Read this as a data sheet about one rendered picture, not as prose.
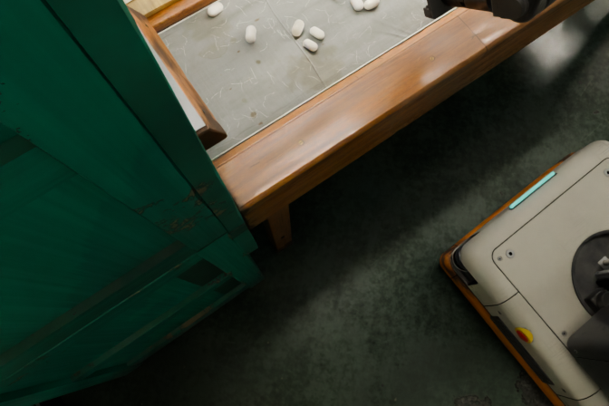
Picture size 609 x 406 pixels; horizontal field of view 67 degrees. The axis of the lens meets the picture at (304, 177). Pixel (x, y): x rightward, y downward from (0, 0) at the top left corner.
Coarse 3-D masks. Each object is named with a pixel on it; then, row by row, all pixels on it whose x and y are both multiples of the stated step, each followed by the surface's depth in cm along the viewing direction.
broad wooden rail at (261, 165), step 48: (576, 0) 104; (432, 48) 91; (480, 48) 91; (336, 96) 88; (384, 96) 88; (432, 96) 97; (240, 144) 87; (288, 144) 85; (336, 144) 85; (240, 192) 82; (288, 192) 91
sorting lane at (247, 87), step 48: (240, 0) 97; (288, 0) 97; (336, 0) 97; (384, 0) 97; (192, 48) 93; (240, 48) 94; (288, 48) 94; (336, 48) 94; (384, 48) 94; (240, 96) 90; (288, 96) 90
